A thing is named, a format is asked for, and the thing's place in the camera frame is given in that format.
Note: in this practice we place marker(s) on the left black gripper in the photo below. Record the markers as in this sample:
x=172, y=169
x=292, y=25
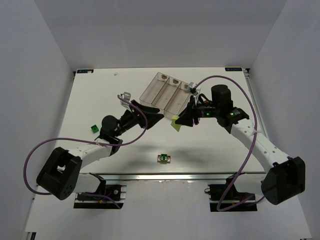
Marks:
x=138, y=114

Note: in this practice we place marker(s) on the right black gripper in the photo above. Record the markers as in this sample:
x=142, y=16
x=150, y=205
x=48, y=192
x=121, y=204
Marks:
x=195, y=113

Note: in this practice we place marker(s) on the lime sloped lego brick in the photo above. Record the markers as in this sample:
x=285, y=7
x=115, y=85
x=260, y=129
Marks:
x=175, y=125

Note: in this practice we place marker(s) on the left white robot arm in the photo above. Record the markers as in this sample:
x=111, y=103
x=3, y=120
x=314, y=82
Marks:
x=61, y=175

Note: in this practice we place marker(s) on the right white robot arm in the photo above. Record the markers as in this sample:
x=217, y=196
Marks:
x=285, y=176

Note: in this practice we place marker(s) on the clear right bin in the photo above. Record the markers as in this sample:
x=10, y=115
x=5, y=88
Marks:
x=182, y=99

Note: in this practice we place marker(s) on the clear left bin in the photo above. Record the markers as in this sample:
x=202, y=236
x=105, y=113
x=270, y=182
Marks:
x=148, y=97

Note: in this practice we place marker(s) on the brown lego plate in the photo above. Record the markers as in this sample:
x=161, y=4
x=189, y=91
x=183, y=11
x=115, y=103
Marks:
x=158, y=159

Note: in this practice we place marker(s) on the small green lego cube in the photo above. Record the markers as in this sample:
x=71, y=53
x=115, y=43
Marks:
x=164, y=158

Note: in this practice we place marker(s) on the green lego cube left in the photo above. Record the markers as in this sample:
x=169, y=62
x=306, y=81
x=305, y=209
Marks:
x=94, y=128

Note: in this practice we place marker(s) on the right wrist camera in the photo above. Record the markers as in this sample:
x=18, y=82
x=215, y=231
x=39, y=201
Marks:
x=191, y=88

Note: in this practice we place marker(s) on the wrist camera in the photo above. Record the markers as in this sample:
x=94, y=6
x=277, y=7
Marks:
x=124, y=98
x=191, y=88

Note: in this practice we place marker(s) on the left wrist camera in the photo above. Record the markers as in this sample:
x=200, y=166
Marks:
x=124, y=98

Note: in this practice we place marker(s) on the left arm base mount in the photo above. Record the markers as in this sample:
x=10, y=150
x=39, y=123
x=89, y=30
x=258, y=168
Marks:
x=92, y=191

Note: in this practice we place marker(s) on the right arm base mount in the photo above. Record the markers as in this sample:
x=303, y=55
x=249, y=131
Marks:
x=216, y=190

